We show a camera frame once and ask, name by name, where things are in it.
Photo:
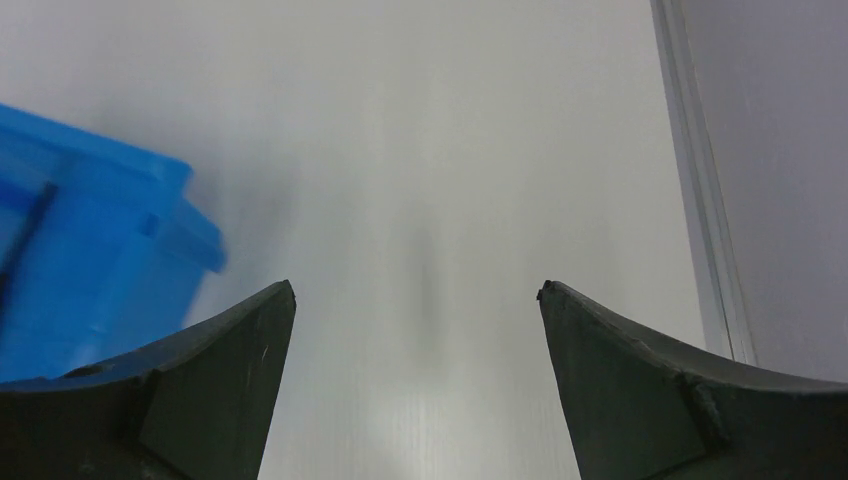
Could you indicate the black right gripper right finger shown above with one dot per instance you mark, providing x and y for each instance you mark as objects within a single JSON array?
[{"x": 642, "y": 405}]

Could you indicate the blue plastic bin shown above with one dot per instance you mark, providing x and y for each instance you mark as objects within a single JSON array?
[{"x": 101, "y": 252}]

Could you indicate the aluminium side rail right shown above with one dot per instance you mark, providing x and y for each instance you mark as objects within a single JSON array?
[{"x": 725, "y": 325}]

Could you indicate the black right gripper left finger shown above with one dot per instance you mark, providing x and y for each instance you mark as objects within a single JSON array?
[{"x": 197, "y": 404}]

